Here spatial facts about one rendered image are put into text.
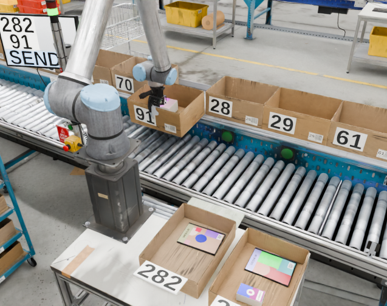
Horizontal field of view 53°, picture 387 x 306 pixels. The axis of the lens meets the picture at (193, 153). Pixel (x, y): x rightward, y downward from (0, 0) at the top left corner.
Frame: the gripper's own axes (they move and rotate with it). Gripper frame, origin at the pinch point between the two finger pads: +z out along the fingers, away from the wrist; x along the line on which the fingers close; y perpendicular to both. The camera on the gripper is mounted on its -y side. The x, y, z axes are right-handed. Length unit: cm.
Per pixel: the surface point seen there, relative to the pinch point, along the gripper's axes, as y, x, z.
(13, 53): -75, -34, -33
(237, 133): 46, 25, 9
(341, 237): 121, -20, 24
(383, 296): 149, 6, 73
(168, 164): 18.1, -10.4, 23.4
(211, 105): 24.6, 29.5, -3.1
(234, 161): 51, 12, 21
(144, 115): -6.4, 0.2, 1.0
